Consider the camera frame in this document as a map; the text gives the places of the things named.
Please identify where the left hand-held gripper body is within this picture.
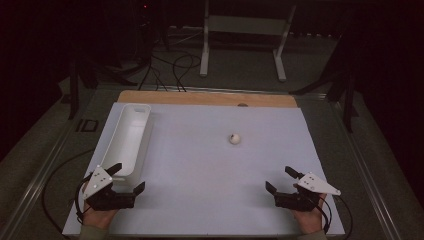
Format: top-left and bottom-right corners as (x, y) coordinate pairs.
(82, 164), (136, 212)

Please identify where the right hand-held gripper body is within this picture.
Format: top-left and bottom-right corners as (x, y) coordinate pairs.
(273, 172), (342, 213)

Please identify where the white plastic bin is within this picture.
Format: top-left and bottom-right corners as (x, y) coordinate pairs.
(99, 103), (153, 183)

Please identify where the person's left hand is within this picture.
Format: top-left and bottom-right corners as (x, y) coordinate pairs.
(81, 209), (118, 230)

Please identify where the person's right hand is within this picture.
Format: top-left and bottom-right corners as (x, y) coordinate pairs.
(293, 195), (328, 234)

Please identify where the white table mat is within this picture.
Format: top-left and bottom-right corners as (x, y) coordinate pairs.
(62, 102), (346, 237)

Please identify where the black tripod stand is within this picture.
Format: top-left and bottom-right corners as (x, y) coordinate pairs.
(66, 31), (138, 121)
(289, 31), (361, 134)

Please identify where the white metal stand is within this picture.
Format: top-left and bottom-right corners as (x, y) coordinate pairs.
(199, 0), (298, 83)

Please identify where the right hand-held gripper cable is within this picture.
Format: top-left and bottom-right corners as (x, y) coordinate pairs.
(313, 193), (354, 240)

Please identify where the hand-held gripper cable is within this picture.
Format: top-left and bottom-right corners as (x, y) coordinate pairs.
(313, 193), (354, 240)
(41, 148), (98, 236)

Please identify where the left hand-held gripper cable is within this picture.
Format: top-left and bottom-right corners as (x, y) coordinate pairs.
(41, 148), (98, 236)

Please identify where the black looped floor cable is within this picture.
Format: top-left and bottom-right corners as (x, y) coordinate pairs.
(171, 53), (203, 93)

